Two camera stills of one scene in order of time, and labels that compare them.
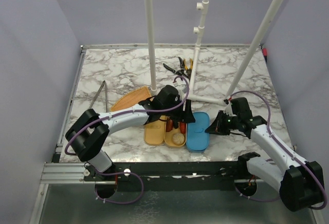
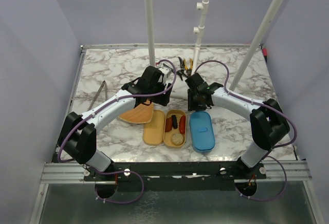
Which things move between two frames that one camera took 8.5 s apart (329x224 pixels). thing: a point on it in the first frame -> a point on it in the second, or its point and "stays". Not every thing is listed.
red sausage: (183, 127) stays
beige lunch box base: (168, 135) stays
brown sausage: (169, 124) stays
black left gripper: (186, 116) -> (162, 99)
